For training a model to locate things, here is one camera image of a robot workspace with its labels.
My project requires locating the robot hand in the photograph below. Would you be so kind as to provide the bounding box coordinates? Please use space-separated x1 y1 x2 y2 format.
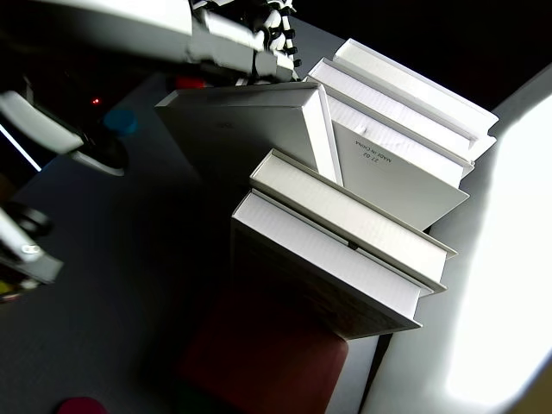
0 0 303 178

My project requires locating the white book with small photo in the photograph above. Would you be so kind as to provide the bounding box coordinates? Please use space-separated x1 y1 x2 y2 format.
154 80 344 187

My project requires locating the dark red hardcover book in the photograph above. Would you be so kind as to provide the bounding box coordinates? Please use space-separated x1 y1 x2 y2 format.
173 76 207 90
174 275 351 414

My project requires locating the blue toy disc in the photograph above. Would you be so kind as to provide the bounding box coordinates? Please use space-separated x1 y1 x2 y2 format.
103 109 139 138

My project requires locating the grey table cloth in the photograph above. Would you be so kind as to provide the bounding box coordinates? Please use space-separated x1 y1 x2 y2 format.
0 16 363 414

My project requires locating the plain white book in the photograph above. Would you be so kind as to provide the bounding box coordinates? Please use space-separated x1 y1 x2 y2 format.
334 37 500 150

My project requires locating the pale book with large characters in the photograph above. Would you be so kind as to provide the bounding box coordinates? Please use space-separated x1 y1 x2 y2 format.
248 148 459 295

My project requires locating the white book with building logo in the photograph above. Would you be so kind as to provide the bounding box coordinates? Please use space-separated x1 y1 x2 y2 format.
323 84 472 233

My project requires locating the crimson toy piece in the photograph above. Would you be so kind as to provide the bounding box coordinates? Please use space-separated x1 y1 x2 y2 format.
58 396 109 414

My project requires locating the wrist camera on white bracket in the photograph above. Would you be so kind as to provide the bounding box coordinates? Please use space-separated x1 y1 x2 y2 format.
0 202 65 290

